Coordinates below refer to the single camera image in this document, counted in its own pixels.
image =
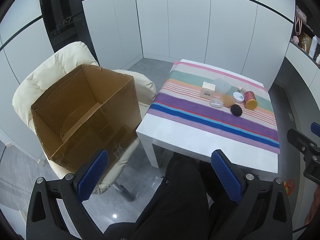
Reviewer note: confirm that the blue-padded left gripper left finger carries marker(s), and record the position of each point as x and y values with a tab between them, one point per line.
44	218

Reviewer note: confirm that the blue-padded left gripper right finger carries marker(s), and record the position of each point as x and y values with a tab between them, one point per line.
262	207

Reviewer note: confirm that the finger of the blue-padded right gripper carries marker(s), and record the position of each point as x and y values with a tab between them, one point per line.
305	145
315	127

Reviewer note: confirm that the red gold cylindrical jar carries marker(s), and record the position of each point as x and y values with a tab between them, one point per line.
250	100

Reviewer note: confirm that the black makeup sponge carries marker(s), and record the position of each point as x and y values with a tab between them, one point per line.
236	110

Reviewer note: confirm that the clear bottle pink cap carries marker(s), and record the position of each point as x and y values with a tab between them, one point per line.
242	90

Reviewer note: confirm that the tan makeup sponge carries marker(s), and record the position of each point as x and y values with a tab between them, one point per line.
227	100

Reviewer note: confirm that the clear small earbud case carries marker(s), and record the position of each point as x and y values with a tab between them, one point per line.
216	103

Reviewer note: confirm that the white pink carton box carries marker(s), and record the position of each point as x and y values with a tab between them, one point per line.
207	90

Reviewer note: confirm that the red orange floor object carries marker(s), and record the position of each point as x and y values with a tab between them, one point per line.
289	186

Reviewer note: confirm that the white bottle on shelf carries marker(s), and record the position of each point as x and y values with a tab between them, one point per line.
313	46

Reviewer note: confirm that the person's black-clothed legs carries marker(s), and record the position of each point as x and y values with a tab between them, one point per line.
190	203

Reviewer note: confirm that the white round tin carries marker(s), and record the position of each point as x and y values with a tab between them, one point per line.
238	97

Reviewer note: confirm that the tan box on shelf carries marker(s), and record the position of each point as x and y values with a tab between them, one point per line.
304	42

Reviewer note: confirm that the translucent square plastic case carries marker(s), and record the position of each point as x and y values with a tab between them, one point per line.
221	86

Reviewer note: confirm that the pink bag on shelf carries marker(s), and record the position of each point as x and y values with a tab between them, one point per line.
300	19

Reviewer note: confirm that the brown cardboard box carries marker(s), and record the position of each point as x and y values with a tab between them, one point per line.
90	108

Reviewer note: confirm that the striped colourful cloth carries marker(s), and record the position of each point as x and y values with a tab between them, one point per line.
179	100

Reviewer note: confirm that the cream padded armchair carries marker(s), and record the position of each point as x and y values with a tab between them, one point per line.
52	70

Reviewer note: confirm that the black glass cabinet panel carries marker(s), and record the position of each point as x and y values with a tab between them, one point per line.
65	23

